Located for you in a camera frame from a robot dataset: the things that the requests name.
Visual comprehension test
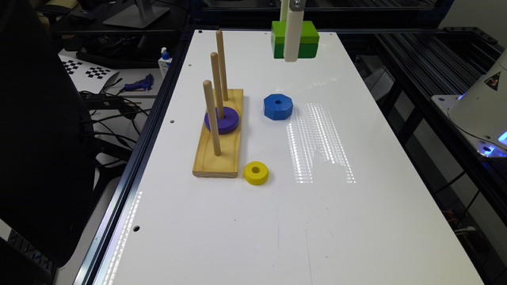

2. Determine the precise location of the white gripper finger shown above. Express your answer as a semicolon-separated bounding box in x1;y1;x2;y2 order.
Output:
284;0;305;63
279;0;289;21

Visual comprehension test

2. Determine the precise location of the near wooden peg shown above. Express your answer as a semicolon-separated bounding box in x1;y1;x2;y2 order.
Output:
203;80;221;156

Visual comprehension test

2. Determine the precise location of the yellow round ring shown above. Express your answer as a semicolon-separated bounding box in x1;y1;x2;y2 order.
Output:
243;161;269;186

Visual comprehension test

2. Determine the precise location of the black computer mouse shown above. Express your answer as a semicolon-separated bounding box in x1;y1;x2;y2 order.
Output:
67;9;96;24

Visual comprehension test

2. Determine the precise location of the checkerboard calibration sheet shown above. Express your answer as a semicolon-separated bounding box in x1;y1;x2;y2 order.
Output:
59;55;119;93

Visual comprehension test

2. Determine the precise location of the blue glue gun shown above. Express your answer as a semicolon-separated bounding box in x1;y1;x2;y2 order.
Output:
124;74;154;91

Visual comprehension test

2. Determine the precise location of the purple round ring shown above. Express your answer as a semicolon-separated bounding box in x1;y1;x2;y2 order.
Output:
204;106;241;135

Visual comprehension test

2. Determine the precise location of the blue octagonal block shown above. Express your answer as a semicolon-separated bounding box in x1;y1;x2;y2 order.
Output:
264;93;293;120

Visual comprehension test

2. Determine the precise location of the white lotion bottle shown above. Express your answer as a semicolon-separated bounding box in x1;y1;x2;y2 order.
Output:
158;47;172;78

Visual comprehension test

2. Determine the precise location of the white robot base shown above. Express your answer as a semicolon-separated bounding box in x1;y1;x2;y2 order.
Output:
432;52;506;158

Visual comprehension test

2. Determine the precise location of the grey monitor stand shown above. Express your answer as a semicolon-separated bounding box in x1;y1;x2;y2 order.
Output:
103;0;170;29

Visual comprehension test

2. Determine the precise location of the green square block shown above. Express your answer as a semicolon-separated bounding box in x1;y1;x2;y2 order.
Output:
271;21;320;59

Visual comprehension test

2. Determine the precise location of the middle wooden peg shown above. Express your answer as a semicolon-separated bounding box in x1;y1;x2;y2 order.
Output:
210;52;225;120

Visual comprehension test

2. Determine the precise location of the wooden peg base board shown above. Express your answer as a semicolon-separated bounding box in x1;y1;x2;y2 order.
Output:
193;89;243;178

